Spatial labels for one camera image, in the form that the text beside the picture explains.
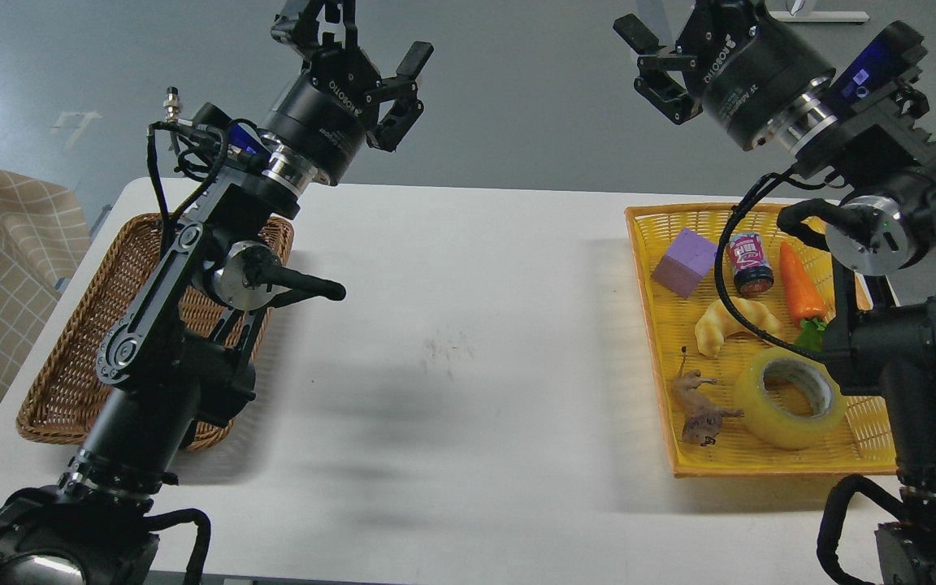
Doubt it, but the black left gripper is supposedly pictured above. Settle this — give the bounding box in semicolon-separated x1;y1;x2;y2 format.
261;1;434;186

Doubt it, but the orange toy carrot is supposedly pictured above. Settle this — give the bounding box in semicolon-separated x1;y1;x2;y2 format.
779;241;829;353

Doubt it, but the yellow plastic basket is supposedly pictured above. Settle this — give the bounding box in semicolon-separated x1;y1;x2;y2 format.
625;202;895;478

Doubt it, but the toy croissant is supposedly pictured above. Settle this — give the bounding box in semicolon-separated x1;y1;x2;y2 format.
692;297;782;357

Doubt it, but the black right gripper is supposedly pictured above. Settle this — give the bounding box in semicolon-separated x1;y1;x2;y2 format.
613;1;835;151

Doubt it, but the small jam jar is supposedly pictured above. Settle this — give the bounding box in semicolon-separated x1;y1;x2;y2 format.
728;231;775;297

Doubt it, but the brown toy lion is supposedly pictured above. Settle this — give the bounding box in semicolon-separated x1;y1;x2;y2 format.
671;347;744;448

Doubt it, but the brown wicker basket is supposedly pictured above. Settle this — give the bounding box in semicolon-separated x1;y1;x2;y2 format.
15;214;294;451

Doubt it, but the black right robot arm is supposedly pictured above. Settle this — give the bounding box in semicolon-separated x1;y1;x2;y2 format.
613;1;936;584

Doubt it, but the white stand base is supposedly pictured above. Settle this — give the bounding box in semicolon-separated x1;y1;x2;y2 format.
766;1;870;25

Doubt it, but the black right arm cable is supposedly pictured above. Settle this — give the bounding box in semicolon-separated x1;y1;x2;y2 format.
714;167;825;358

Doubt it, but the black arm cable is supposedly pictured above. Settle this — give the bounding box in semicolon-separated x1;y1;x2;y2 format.
714;167;825;358
147;85;233;245

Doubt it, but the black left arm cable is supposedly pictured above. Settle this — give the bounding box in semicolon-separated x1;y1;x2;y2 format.
147;85;233;245

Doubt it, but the yellow tape roll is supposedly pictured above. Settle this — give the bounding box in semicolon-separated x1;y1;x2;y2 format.
732;348;846;449

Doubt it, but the purple foam cube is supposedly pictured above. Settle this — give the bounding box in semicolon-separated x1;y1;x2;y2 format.
652;228;717;299

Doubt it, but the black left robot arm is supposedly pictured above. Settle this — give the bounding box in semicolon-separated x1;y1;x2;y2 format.
0;1;434;584

